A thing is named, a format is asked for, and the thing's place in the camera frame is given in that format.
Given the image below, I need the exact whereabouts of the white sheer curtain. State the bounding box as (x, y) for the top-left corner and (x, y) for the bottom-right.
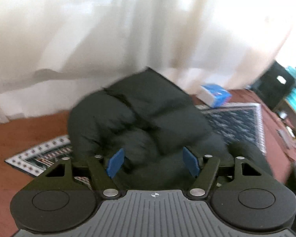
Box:
(0, 0), (291, 123)

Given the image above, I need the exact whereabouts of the black puffer jacket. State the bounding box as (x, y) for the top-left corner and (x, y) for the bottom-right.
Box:
(68, 69), (272, 190)

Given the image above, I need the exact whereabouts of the blue tissue box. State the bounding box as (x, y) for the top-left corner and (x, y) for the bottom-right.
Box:
(196, 84), (232, 108)

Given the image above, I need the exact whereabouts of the black shelf unit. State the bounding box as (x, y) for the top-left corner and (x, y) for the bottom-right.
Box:
(249, 61), (296, 137)

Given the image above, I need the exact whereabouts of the dark patterned rug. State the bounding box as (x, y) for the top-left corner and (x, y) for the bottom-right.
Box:
(7, 98), (271, 190)

